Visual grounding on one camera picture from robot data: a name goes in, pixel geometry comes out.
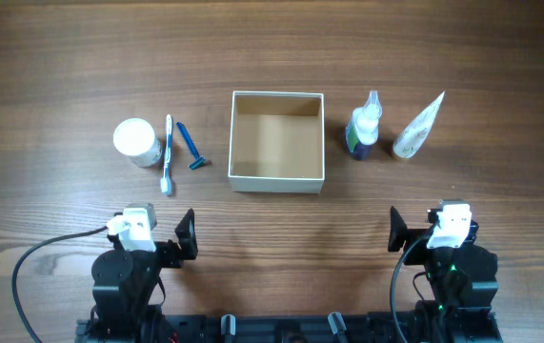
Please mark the dark mouthwash spray bottle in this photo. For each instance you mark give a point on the dark mouthwash spray bottle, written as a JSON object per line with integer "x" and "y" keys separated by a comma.
{"x": 363, "y": 129}

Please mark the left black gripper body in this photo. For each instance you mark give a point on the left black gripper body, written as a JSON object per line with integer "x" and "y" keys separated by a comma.
{"x": 172, "y": 248}

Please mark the blue disposable razor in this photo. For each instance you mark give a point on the blue disposable razor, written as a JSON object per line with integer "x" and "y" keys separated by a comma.
{"x": 199, "y": 160}

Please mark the clear cotton swab tub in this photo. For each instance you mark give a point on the clear cotton swab tub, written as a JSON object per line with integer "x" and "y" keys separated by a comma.
{"x": 135, "y": 138}

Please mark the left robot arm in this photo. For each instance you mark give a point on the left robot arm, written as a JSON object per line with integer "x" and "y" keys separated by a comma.
{"x": 126, "y": 276}

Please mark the beige open cardboard box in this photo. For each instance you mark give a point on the beige open cardboard box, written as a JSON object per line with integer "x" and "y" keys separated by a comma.
{"x": 277, "y": 142}

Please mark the blue white toothbrush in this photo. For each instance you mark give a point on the blue white toothbrush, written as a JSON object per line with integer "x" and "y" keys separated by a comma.
{"x": 165, "y": 181}

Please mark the white floral lotion tube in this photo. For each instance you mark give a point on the white floral lotion tube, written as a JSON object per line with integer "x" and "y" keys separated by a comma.
{"x": 406, "y": 145}

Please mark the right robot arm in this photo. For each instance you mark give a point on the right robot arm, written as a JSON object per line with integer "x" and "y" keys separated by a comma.
{"x": 462, "y": 277}

